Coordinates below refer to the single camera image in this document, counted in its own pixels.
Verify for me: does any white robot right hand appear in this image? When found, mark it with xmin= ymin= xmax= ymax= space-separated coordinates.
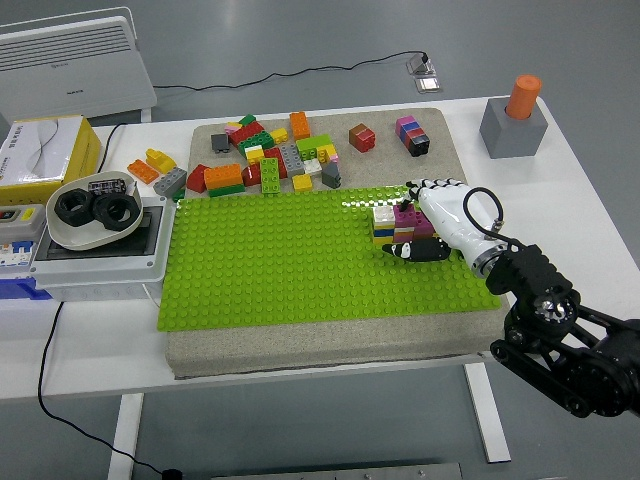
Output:
xmin=381 ymin=177 xmax=507 ymax=264

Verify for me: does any brown square toy brick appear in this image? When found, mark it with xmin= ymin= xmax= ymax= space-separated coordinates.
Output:
xmin=348 ymin=122 xmax=374 ymax=147

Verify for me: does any black square toy brick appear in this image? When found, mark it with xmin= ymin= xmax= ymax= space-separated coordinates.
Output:
xmin=407 ymin=132 xmax=432 ymax=158

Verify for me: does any lime green toy brick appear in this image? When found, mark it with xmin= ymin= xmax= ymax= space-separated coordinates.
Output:
xmin=294 ymin=134 xmax=332 ymax=162

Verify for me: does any green studded baseplate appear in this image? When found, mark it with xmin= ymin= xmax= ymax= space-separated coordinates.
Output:
xmin=156 ymin=180 xmax=503 ymax=333

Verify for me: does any light grey toy brick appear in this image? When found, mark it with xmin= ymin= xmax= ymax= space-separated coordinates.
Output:
xmin=278 ymin=143 xmax=306 ymax=177
xmin=152 ymin=168 xmax=189 ymax=197

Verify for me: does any long green toy brick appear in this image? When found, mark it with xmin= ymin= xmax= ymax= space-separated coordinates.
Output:
xmin=236 ymin=132 xmax=275 ymax=157
xmin=258 ymin=157 xmax=283 ymax=195

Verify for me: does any large red toy brick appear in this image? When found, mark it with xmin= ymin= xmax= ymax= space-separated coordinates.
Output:
xmin=228 ymin=120 xmax=267 ymax=148

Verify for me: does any wide orange toy brick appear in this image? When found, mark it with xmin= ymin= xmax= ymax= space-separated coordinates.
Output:
xmin=203 ymin=163 xmax=244 ymax=191

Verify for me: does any red sloped toy brick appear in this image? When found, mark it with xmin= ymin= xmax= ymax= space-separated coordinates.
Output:
xmin=185 ymin=163 xmax=212 ymax=194

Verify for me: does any yellow sloped toy brick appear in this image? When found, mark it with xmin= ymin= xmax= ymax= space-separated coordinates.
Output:
xmin=145 ymin=148 xmax=178 ymax=175

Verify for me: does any grey cube block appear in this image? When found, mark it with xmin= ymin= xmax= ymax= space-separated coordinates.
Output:
xmin=478 ymin=95 xmax=549 ymax=160

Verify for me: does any orange cylinder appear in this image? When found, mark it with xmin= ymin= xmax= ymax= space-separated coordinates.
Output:
xmin=504 ymin=74 xmax=543 ymax=121

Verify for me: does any open metal floor socket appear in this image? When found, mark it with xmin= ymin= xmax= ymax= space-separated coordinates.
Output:
xmin=405 ymin=53 xmax=439 ymax=77

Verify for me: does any grey-brown foam mat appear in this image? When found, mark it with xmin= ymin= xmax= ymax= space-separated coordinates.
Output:
xmin=164 ymin=107 xmax=517 ymax=380

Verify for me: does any white table leg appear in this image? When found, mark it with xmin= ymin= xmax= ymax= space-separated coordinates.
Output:
xmin=462 ymin=362 xmax=513 ymax=464
xmin=107 ymin=392 xmax=146 ymax=480

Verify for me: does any black terminal block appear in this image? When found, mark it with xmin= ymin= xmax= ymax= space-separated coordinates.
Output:
xmin=87 ymin=174 xmax=129 ymax=197

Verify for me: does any large black hex nut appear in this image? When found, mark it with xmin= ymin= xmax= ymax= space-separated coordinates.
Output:
xmin=92 ymin=192 xmax=139 ymax=232
xmin=53 ymin=188 xmax=97 ymax=229

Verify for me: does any grey electrical junction box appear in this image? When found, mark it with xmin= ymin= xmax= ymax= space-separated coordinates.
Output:
xmin=29 ymin=194 xmax=177 ymax=303

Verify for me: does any white plastic bowl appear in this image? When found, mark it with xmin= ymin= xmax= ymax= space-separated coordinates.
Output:
xmin=45 ymin=170 xmax=145 ymax=252

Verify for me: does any white panel heater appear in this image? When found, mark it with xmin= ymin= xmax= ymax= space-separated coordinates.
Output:
xmin=0 ymin=5 xmax=159 ymax=124

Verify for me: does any yellow and white carton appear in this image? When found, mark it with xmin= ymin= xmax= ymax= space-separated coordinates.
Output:
xmin=0 ymin=114 xmax=104 ymax=207

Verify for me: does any grey circuit breaker unit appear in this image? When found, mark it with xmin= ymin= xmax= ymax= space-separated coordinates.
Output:
xmin=0 ymin=203 xmax=48 ymax=272

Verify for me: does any black floor cable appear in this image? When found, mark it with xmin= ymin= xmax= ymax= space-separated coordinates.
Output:
xmin=152 ymin=49 xmax=432 ymax=94

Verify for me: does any black power cable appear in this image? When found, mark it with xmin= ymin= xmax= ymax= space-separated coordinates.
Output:
xmin=37 ymin=122 xmax=184 ymax=480

